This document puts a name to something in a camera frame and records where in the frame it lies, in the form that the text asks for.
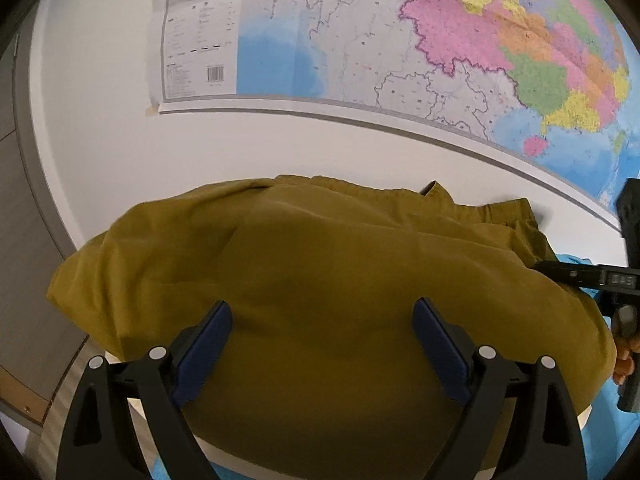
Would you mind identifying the colourful wall map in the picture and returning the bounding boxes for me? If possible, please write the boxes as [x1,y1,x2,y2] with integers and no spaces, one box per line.
[148,0,639,223]

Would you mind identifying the cream pillow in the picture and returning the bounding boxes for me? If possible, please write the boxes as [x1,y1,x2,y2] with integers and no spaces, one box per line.
[104,353,594,480]

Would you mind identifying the mustard olive jacket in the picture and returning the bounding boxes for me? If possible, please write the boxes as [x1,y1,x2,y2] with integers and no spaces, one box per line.
[48,177,616,479]

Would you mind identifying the right hand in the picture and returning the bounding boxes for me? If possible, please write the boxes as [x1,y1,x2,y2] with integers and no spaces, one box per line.
[612,335,640,386]

